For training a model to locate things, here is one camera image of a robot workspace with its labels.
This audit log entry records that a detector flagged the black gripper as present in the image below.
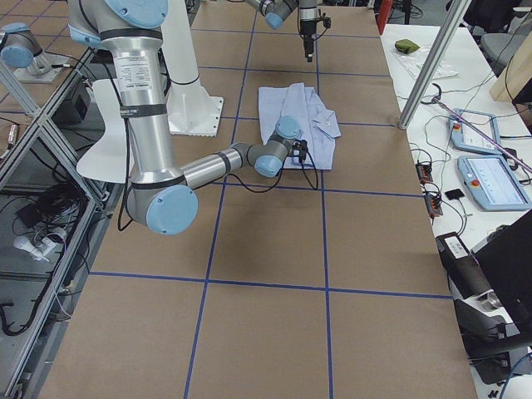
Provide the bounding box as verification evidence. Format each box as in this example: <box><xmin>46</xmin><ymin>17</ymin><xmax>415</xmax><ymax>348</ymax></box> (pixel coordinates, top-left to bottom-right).
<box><xmin>299</xmin><ymin>18</ymin><xmax>318</xmax><ymax>62</ymax></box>

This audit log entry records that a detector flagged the light blue striped shirt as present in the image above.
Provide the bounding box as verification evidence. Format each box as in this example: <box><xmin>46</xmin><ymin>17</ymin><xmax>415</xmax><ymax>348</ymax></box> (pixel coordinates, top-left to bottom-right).
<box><xmin>258</xmin><ymin>83</ymin><xmax>341</xmax><ymax>170</ymax></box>

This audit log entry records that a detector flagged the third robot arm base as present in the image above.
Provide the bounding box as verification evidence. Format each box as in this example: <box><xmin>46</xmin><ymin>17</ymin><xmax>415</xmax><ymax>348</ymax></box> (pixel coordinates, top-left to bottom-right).
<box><xmin>1</xmin><ymin>22</ymin><xmax>71</xmax><ymax>83</ymax></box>

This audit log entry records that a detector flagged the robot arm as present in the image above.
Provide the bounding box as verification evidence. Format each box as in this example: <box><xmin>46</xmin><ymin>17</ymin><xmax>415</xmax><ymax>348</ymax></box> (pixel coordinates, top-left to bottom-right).
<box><xmin>244</xmin><ymin>0</ymin><xmax>321</xmax><ymax>62</ymax></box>
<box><xmin>67</xmin><ymin>1</ymin><xmax>300</xmax><ymax>235</ymax></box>

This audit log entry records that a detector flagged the green cloth pouch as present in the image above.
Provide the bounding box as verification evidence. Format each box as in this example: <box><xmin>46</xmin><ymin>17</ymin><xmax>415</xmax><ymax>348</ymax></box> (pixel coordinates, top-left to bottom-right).
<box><xmin>394</xmin><ymin>38</ymin><xmax>420</xmax><ymax>55</ymax></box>

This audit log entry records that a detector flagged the clear plastic bag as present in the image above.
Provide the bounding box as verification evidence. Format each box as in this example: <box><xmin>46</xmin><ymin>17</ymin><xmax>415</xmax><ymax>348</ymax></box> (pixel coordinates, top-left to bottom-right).
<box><xmin>397</xmin><ymin>48</ymin><xmax>460</xmax><ymax>79</ymax></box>

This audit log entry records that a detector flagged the reacher grabber tool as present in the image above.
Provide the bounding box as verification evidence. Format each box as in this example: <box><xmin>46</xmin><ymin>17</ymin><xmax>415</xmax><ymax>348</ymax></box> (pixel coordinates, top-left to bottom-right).
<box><xmin>421</xmin><ymin>83</ymin><xmax>532</xmax><ymax>173</ymax></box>

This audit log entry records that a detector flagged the teach pendant far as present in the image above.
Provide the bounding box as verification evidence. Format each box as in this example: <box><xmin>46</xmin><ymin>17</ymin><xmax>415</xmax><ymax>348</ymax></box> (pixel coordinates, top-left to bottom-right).
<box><xmin>449</xmin><ymin>108</ymin><xmax>501</xmax><ymax>155</ymax></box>

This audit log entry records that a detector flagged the teach pendant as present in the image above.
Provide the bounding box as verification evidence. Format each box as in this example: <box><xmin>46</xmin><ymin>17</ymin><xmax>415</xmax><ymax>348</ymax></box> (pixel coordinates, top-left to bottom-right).
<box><xmin>449</xmin><ymin>108</ymin><xmax>501</xmax><ymax>155</ymax></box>
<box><xmin>457</xmin><ymin>155</ymin><xmax>531</xmax><ymax>211</ymax></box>

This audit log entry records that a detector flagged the black small device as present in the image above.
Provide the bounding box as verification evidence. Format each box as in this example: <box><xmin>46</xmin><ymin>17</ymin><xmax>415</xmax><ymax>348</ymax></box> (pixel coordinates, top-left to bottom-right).
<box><xmin>445</xmin><ymin>189</ymin><xmax>465</xmax><ymax>200</ymax></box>

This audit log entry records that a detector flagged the white plastic chair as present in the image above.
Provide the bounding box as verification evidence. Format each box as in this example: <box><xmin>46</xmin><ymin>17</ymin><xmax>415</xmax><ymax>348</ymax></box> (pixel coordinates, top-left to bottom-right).
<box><xmin>76</xmin><ymin>79</ymin><xmax>126</xmax><ymax>184</ymax></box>

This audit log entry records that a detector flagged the teach pendant near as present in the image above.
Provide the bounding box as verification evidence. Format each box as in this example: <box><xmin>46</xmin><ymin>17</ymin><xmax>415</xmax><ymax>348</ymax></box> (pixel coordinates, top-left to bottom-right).
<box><xmin>457</xmin><ymin>155</ymin><xmax>531</xmax><ymax>211</ymax></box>

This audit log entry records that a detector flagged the black monitor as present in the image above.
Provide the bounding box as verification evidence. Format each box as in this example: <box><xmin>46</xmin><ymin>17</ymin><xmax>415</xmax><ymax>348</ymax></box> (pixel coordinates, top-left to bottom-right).
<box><xmin>475</xmin><ymin>212</ymin><xmax>531</xmax><ymax>332</ymax></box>

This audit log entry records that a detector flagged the white power strip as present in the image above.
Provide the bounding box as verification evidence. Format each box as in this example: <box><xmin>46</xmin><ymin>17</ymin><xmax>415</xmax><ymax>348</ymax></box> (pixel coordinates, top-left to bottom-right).
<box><xmin>13</xmin><ymin>234</ymin><xmax>66</xmax><ymax>262</ymax></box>

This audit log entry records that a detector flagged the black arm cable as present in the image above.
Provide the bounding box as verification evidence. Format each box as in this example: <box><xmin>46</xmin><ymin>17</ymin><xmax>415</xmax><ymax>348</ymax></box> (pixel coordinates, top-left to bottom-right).
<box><xmin>116</xmin><ymin>140</ymin><xmax>322</xmax><ymax>232</ymax></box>

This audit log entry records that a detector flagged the aluminium frame post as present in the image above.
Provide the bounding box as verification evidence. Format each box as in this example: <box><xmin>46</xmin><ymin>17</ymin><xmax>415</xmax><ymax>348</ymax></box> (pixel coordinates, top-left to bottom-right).
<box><xmin>398</xmin><ymin>0</ymin><xmax>471</xmax><ymax>130</ymax></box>

